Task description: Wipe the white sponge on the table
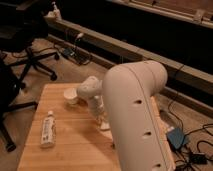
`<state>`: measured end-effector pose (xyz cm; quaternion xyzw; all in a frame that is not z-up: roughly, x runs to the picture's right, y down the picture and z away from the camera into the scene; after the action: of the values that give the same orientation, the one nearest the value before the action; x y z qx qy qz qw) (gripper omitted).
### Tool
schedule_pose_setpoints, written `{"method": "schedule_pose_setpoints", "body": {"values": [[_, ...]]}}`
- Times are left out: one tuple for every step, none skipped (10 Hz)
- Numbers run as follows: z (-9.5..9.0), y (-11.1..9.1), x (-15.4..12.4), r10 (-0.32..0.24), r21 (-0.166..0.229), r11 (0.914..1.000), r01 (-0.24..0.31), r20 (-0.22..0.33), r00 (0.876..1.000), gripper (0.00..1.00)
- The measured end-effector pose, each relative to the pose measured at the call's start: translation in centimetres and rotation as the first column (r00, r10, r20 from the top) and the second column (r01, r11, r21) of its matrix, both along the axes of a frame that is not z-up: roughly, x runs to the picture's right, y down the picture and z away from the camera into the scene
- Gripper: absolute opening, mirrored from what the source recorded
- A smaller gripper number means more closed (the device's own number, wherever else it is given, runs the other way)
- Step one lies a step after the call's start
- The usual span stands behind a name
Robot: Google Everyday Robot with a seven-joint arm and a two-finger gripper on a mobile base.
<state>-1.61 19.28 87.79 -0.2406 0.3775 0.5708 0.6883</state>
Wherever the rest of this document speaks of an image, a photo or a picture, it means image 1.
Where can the spray bottle on ledge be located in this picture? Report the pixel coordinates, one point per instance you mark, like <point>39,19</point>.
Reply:
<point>55,13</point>

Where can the white plastic bottle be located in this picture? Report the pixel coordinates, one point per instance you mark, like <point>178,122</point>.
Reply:
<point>48,134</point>

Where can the black power strip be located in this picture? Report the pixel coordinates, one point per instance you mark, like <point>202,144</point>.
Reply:
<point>69,54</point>

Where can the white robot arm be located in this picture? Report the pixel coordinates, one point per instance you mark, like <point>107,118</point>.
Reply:
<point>124,97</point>

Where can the blue box on floor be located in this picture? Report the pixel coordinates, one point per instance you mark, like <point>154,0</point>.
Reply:
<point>177,138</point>

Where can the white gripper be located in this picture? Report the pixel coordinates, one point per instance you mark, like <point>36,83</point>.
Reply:
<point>96,108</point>

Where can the white sponge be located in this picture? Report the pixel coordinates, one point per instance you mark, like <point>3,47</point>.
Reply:
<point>104,126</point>

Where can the black office chair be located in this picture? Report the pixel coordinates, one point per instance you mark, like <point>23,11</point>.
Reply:
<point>21,22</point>

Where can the black chair at left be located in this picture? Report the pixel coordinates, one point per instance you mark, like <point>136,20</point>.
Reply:
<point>9,89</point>

